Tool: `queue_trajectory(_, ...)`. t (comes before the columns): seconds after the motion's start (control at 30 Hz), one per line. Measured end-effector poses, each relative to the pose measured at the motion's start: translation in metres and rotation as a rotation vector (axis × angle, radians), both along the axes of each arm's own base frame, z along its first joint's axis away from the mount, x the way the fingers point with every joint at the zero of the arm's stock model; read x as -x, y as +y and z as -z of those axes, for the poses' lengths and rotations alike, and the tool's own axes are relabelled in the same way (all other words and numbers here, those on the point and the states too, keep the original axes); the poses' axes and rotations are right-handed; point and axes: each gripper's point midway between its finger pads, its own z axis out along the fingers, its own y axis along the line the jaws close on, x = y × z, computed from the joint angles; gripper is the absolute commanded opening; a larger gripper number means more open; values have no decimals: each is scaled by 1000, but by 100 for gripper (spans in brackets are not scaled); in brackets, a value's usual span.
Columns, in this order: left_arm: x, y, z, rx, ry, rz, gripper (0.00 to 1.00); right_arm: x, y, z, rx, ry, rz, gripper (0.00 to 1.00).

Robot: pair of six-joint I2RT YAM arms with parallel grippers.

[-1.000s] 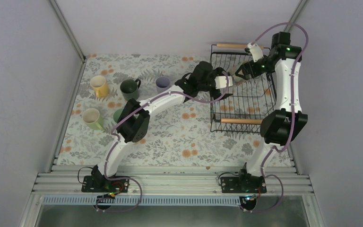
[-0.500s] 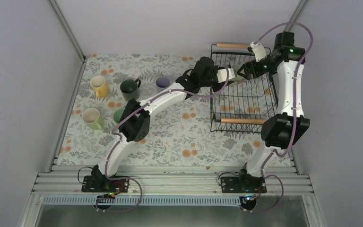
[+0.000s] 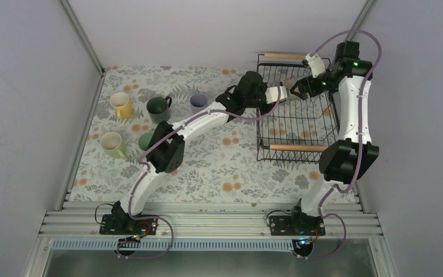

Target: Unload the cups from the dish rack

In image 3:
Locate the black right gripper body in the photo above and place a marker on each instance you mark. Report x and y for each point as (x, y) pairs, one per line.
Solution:
(314, 90)

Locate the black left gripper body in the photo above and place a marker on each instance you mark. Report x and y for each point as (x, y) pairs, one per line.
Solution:
(265, 111)

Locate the lavender plastic tumbler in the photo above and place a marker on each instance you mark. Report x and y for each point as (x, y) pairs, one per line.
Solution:
(198, 102)

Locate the dark green mug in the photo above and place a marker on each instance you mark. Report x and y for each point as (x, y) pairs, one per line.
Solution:
(158, 109)

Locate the green plastic tumbler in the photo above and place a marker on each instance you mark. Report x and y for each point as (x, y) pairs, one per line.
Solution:
(144, 140)

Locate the yellow mug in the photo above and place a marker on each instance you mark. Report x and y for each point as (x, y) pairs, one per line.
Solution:
(122, 105)

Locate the light green mug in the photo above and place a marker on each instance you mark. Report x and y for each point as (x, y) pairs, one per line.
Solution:
(113, 145)

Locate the cream illustrated mug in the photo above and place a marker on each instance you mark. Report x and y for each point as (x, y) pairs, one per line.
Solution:
(288, 83)

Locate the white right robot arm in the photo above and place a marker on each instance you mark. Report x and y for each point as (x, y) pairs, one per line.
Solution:
(349, 157)

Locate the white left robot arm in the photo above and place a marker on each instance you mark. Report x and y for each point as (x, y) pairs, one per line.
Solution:
(251, 99)

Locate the floral patterned table mat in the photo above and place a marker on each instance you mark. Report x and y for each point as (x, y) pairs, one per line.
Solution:
(219, 166)

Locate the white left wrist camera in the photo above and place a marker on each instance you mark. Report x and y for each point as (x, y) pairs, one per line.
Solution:
(275, 94)

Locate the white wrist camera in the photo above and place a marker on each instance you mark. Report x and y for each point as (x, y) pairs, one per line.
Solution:
(316, 64)
(275, 94)

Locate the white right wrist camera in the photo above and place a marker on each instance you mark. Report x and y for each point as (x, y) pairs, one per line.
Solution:
(316, 64)

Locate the black wire dish rack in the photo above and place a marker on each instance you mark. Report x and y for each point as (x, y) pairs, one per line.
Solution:
(298, 130)

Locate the right aluminium corner post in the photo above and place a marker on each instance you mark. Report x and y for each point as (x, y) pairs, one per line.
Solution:
(363, 14)

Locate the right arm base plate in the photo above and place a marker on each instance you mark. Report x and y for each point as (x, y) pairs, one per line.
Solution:
(285, 225)

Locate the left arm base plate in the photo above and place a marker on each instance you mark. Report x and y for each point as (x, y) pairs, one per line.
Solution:
(129, 227)

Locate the aluminium corner frame post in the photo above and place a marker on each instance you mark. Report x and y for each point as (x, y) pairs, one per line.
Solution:
(83, 38)

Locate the aluminium rail base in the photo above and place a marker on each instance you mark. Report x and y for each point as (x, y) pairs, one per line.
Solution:
(208, 220)

